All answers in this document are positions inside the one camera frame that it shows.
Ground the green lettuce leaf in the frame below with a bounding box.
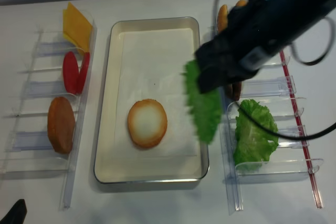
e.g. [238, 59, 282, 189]
[234, 99, 278, 165]
[182, 60, 223, 145]

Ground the red tomato slice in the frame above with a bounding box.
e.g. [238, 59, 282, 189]
[62, 51, 79, 94]
[76, 52, 90, 94]

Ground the brown bun top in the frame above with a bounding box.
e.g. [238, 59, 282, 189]
[47, 97, 76, 154]

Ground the cream metal tray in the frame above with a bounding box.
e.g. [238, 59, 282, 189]
[94, 17, 209, 184]

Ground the clear acrylic rack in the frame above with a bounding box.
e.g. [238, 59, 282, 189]
[214, 49, 323, 214]
[1, 15, 89, 209]

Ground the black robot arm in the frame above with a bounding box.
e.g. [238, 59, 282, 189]
[195, 0, 335, 93]

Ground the left red tomato slice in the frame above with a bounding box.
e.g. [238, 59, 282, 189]
[62, 51, 79, 94]

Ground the black object at corner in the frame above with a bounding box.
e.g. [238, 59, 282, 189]
[0, 199, 27, 224]

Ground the right brown meat patty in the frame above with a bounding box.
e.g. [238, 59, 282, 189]
[233, 82, 242, 100]

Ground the clear acrylic left rack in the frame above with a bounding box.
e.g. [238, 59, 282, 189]
[1, 15, 89, 209]

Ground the left brown meat patty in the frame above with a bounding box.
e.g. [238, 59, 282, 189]
[225, 84, 236, 101]

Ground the black cable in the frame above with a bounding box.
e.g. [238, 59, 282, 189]
[215, 0, 336, 141]

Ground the white paper liner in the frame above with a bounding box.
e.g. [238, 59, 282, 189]
[114, 28, 197, 158]

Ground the rear yellow cheese slice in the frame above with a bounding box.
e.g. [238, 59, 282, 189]
[62, 32, 85, 56]

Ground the clear acrylic right rack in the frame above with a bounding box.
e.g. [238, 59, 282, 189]
[214, 49, 323, 214]

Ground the yellow cheese slice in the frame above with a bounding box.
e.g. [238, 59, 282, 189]
[62, 32, 85, 56]
[62, 2, 92, 52]

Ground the left bun slice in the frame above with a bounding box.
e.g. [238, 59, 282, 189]
[217, 5, 228, 33]

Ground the front yellow cheese slice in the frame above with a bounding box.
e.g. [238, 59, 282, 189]
[62, 2, 92, 52]

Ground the toasted bun bottom slice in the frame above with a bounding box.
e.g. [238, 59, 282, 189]
[127, 99, 167, 149]

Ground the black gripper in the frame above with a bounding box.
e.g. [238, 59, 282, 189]
[195, 0, 282, 93]

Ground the green lettuce leaf in rack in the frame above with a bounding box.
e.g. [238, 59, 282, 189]
[234, 99, 278, 165]

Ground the right bun slice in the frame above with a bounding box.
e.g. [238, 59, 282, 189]
[235, 0, 247, 7]

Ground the right red tomato slice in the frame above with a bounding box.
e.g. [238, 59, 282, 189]
[76, 52, 90, 94]

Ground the brown meat patty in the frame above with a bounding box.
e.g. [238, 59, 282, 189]
[225, 84, 236, 101]
[233, 82, 242, 100]

